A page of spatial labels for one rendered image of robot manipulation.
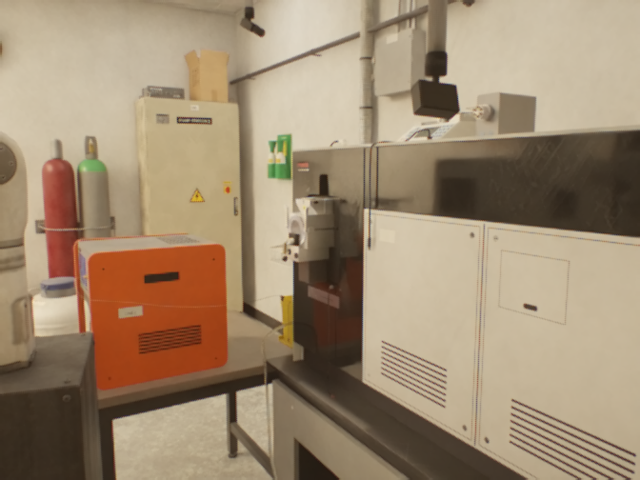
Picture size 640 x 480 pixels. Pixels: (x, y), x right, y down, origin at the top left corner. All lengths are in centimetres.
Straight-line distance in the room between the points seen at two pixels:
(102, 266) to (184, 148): 294
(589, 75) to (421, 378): 146
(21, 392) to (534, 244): 82
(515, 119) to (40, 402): 119
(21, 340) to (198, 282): 98
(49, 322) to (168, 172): 172
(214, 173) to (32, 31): 172
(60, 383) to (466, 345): 76
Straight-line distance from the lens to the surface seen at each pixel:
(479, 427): 118
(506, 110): 142
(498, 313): 107
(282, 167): 410
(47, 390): 77
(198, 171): 457
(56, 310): 331
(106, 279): 169
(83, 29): 489
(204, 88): 466
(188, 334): 179
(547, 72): 243
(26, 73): 478
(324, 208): 150
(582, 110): 232
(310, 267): 150
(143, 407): 181
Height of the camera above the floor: 138
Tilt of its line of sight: 8 degrees down
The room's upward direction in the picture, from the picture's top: straight up
